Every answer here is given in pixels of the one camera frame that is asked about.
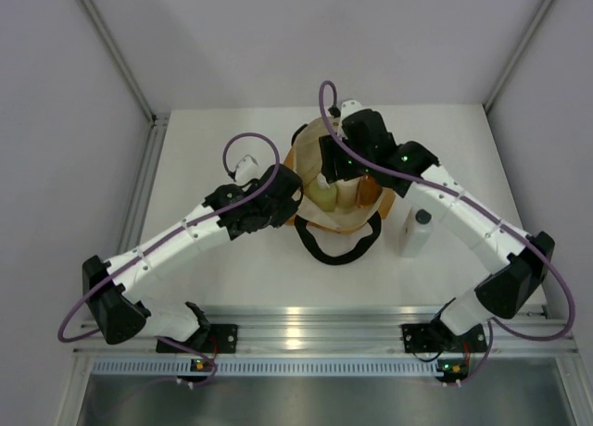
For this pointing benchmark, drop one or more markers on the beige cylindrical bottle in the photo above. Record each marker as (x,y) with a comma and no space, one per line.
(347,193)

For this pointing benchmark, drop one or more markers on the yellow pump lotion bottle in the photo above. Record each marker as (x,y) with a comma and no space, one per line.
(322,193)

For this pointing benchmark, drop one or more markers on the white bottle black cap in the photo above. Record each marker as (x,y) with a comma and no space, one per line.
(416,231)

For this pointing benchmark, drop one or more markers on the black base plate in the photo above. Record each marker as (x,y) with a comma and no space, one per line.
(214,339)
(419,338)

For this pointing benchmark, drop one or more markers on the orange bottle pink cap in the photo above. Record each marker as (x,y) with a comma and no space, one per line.
(369,192)

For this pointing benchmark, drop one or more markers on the aluminium frame post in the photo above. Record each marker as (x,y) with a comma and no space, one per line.
(527,35)
(109,43)

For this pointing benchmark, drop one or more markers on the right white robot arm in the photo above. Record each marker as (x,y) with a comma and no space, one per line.
(516,261)

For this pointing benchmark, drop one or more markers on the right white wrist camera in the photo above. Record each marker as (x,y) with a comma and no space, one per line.
(345,109)

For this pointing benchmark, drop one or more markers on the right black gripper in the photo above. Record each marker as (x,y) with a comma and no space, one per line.
(332,167)

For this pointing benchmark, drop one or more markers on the aluminium mounting rail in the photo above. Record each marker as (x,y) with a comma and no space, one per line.
(342,332)

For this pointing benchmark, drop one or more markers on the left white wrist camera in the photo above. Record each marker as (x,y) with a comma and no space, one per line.
(246,170)

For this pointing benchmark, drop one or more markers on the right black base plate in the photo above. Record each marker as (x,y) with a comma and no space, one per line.
(419,338)

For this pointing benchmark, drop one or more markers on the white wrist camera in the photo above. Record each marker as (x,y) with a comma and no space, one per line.
(345,109)
(246,170)

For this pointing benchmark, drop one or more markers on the slotted grey cable duct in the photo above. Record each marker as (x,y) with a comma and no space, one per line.
(228,366)

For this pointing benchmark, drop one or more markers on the right aluminium frame post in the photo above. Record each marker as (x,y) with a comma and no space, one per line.
(527,35)

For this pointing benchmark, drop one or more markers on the tan canvas tote bag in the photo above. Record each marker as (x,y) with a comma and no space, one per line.
(304,158)

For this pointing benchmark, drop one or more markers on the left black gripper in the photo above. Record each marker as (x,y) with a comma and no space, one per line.
(290,207)

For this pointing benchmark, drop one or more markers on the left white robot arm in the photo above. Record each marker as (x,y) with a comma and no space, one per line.
(120,287)

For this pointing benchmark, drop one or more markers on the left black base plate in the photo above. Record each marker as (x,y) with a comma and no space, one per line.
(214,339)

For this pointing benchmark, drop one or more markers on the left aluminium frame post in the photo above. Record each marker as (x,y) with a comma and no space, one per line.
(109,43)

